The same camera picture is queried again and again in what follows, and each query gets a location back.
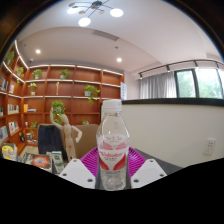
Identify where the wooden wall shelf unit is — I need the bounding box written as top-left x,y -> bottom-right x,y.
0,39 -> 126,158

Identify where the green and white carton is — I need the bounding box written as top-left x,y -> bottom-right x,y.
50,150 -> 65,175

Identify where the black ceiling track light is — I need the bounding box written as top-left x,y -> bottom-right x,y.
137,58 -> 224,80

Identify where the window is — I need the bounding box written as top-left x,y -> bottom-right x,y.
174,68 -> 224,100

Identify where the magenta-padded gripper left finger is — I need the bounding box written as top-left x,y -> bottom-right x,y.
58,147 -> 100,190

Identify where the clear plastic water bottle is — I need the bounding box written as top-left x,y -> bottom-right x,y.
95,98 -> 131,192

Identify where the branched ceiling lamp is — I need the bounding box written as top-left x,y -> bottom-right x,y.
66,0 -> 125,28

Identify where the tan chair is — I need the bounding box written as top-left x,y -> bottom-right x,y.
63,123 -> 100,160

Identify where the wooden artist mannequin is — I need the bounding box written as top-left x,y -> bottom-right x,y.
49,109 -> 83,160

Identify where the grey curtain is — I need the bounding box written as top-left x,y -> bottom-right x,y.
139,71 -> 178,100

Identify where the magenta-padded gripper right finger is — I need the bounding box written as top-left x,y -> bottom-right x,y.
127,147 -> 168,190

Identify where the chair with dark jacket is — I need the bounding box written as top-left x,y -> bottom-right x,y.
37,123 -> 69,163

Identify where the white wall socket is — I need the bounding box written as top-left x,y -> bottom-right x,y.
203,137 -> 217,156

